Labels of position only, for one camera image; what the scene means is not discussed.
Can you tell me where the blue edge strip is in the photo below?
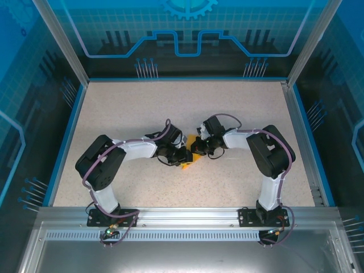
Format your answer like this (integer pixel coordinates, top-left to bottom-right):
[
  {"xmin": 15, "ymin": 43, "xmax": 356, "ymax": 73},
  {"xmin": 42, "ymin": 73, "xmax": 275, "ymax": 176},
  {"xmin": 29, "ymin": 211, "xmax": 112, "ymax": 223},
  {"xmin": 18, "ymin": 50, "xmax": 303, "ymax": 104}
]
[
  {"xmin": 47, "ymin": 84, "xmax": 88, "ymax": 207},
  {"xmin": 292, "ymin": 84, "xmax": 337, "ymax": 207},
  {"xmin": 87, "ymin": 76, "xmax": 288, "ymax": 82}
]

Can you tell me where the yellow paper sheet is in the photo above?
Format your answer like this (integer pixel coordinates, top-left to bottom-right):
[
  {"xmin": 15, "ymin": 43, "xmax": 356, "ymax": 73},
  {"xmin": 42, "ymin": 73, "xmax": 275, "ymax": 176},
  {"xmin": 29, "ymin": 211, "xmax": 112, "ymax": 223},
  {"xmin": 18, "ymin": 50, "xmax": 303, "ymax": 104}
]
[{"xmin": 181, "ymin": 134, "xmax": 204, "ymax": 171}]

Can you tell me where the wide aluminium mounting rail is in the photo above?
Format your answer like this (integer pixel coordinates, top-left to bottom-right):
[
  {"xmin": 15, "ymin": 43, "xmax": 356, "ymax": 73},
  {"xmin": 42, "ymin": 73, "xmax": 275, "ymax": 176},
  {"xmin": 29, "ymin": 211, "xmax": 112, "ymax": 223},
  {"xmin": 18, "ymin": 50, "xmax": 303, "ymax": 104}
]
[{"xmin": 38, "ymin": 206, "xmax": 341, "ymax": 228}]

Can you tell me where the slotted aluminium frame rail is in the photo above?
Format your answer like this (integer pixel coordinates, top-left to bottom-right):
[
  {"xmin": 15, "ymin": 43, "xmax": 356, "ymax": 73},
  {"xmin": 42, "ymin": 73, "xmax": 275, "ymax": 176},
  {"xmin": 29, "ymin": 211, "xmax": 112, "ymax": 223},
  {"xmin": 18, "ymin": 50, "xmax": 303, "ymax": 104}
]
[{"xmin": 280, "ymin": 81, "xmax": 326, "ymax": 207}]

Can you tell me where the blue printed enclosure panel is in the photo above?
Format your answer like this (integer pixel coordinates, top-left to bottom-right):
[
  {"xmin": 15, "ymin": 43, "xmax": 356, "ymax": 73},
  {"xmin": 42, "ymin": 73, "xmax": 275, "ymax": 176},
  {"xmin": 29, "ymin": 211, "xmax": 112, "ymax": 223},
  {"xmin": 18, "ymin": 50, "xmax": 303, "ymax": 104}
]
[
  {"xmin": 45, "ymin": 0, "xmax": 326, "ymax": 79},
  {"xmin": 292, "ymin": 0, "xmax": 364, "ymax": 273},
  {"xmin": 0, "ymin": 0, "xmax": 86, "ymax": 273}
]

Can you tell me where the thin black right camera cable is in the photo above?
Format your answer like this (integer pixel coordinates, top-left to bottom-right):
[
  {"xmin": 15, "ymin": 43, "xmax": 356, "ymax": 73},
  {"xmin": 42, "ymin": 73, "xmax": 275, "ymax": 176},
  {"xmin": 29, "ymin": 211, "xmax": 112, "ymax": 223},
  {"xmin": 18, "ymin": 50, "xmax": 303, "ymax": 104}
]
[{"xmin": 207, "ymin": 147, "xmax": 226, "ymax": 159}]

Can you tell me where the perforated metal tray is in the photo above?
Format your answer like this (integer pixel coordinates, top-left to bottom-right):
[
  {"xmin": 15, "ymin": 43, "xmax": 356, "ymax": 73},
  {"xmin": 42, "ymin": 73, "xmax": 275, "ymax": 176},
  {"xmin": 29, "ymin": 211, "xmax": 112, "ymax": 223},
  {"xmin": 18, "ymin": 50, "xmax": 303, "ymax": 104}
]
[{"xmin": 16, "ymin": 221, "xmax": 358, "ymax": 273}]

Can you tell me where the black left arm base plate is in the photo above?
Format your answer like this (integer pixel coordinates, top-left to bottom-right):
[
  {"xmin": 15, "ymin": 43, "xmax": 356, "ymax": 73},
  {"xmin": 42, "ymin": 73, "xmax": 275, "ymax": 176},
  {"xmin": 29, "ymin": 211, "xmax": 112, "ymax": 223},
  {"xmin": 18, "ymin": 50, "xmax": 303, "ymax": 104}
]
[{"xmin": 86, "ymin": 208, "xmax": 139, "ymax": 228}]

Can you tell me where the aluminium frame post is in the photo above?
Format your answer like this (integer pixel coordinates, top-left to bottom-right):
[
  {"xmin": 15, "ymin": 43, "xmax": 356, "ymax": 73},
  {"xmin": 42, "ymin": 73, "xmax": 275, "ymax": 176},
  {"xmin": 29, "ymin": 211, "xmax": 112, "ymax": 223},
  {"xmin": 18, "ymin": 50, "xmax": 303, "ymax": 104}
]
[
  {"xmin": 286, "ymin": 0, "xmax": 344, "ymax": 86},
  {"xmin": 31, "ymin": 0, "xmax": 89, "ymax": 85}
]

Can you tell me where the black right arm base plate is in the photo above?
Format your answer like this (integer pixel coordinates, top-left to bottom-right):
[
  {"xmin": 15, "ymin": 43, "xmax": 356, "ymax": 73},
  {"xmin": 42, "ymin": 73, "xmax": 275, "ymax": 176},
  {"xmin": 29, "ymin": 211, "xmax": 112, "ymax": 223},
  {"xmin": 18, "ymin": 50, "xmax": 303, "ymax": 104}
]
[{"xmin": 238, "ymin": 207, "xmax": 291, "ymax": 228}]

